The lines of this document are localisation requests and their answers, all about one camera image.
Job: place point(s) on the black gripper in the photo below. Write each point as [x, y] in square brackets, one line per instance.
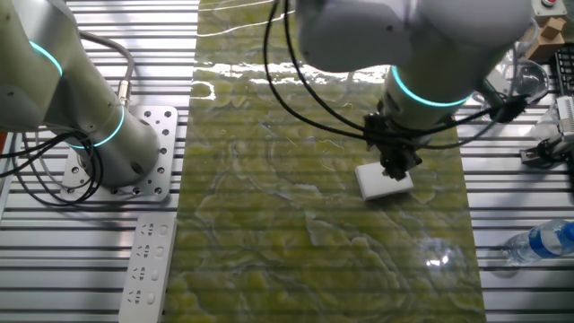
[394, 152]

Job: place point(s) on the white rectangular sponge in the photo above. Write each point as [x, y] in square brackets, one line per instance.
[376, 186]

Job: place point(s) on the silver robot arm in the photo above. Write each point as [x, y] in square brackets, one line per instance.
[89, 112]

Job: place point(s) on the green marble pattern mat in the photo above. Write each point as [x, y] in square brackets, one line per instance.
[291, 233]

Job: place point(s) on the blue capped water bottle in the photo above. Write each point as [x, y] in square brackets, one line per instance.
[538, 242]

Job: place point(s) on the clear glass mug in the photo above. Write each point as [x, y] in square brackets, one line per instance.
[529, 81]

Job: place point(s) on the clear wine glass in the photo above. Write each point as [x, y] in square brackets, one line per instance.
[533, 36]

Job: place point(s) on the black keyboard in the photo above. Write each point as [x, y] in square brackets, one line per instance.
[566, 72]

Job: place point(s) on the brown wooden blocks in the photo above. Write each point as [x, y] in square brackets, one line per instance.
[547, 40]

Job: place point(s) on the emergency stop button box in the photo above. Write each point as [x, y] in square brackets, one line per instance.
[549, 6]

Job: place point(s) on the white power strip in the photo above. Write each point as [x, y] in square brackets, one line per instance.
[145, 269]

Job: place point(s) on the small camera on clamp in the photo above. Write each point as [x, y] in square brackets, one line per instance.
[545, 151]

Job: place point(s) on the silver ribbed camera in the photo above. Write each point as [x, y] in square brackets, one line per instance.
[566, 114]

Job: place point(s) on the silver perforated base plate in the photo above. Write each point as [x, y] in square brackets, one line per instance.
[163, 148]

